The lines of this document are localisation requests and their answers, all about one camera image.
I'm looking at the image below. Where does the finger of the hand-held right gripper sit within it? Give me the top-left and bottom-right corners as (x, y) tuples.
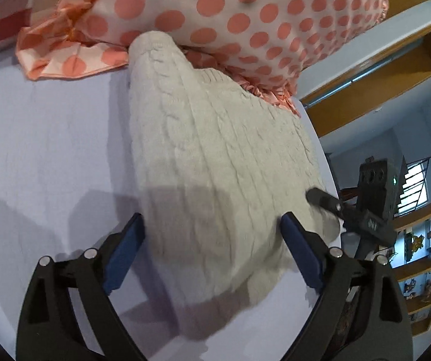
(306, 187), (351, 219)

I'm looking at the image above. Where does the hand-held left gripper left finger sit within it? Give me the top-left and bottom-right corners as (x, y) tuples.
(15, 212), (147, 361)

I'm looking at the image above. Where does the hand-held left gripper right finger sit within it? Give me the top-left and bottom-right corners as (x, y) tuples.
(279, 211), (415, 361)

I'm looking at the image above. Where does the cream cable-knit sweater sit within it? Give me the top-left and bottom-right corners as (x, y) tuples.
(128, 30), (342, 341)

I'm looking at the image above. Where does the barred window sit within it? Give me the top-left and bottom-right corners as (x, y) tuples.
(394, 155), (431, 217)

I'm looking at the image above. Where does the wooden display shelf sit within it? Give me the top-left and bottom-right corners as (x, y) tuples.
(383, 195), (431, 336)

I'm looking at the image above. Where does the wooden ceiling trim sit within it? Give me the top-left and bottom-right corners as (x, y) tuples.
(300, 0), (431, 138)

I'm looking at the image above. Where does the orange polka dot pillow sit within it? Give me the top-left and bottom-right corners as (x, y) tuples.
(15, 0), (389, 116)

